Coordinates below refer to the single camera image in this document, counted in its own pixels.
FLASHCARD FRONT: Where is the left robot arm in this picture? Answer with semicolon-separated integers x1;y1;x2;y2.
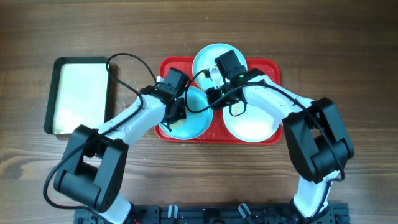
48;68;189;223

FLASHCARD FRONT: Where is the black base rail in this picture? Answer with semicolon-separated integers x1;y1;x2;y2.
73;203;351;224

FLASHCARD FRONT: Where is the dark green soapy water tray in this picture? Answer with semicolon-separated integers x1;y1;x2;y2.
44;56;111;135

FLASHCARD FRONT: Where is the light blue plate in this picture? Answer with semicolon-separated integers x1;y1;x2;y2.
159;86;213;140
192;43;248;91

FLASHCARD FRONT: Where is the white plate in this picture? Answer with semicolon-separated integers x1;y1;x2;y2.
223;102;279;142

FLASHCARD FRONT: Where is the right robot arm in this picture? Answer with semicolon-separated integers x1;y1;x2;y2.
206;50;354;222

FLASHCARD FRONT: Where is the red plastic tray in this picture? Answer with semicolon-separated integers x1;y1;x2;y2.
159;56;283;146

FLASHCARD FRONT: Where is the light blue plate top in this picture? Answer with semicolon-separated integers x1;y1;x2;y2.
192;43;248;91

